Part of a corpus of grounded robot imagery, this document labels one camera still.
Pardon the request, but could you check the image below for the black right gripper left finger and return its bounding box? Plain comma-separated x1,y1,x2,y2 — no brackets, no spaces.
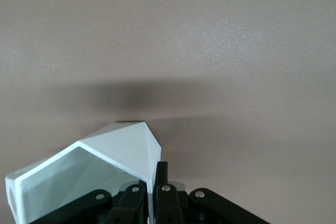
34,182,149,224

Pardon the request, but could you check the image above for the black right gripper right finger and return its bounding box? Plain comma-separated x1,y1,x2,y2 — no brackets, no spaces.
153,161,271,224

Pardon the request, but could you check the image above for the white faceted cup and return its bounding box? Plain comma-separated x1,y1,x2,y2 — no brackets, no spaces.
4,121,162,223

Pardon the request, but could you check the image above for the brown table cover sheet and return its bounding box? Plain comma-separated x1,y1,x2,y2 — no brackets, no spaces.
0,0,336,224

